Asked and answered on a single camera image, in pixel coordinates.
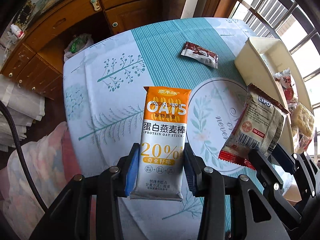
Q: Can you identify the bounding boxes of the metal window grille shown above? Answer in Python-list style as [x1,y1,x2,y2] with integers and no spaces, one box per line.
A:
[229,0,320,81]

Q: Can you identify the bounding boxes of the black cable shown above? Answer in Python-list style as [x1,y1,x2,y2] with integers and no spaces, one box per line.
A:
[0,101,48,213]

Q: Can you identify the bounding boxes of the black patterned case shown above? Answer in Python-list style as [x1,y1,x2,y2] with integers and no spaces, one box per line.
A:
[12,0,35,30]

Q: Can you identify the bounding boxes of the green item plastic bag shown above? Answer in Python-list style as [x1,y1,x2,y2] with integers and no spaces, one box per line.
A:
[63,34,93,62]

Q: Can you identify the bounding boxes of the cream plastic storage bin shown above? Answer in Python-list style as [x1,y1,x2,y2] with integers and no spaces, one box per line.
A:
[234,36,315,156]

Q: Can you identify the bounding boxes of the brown white coffee sachet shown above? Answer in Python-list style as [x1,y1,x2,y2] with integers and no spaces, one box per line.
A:
[181,42,218,69]

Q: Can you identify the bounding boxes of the white lace covered furniture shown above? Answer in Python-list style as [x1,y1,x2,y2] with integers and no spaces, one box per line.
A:
[0,75,45,141]

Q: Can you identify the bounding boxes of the orange white oat bar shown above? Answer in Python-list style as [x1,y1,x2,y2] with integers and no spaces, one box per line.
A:
[130,86,191,201]

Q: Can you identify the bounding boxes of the teal white tablecloth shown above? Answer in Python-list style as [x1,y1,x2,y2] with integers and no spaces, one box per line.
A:
[62,17,296,240]

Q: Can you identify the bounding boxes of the white red bottle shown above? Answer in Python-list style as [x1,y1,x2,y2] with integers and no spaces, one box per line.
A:
[10,24,24,39]

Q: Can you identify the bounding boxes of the Lipo cream biscuit pack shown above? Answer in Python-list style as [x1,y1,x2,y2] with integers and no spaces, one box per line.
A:
[218,83,289,169]

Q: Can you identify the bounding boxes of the beige rice cracker pack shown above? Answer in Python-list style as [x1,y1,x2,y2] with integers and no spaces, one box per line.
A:
[291,102,315,139]

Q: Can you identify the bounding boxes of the red nut snack bag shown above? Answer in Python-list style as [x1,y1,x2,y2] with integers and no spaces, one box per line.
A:
[273,68,298,104]

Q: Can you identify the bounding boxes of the pastel floral blanket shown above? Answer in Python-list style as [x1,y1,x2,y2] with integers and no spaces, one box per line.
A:
[1,121,81,239]

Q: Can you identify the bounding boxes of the wooden desk with drawers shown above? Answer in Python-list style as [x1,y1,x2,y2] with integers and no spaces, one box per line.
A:
[1,0,162,99]

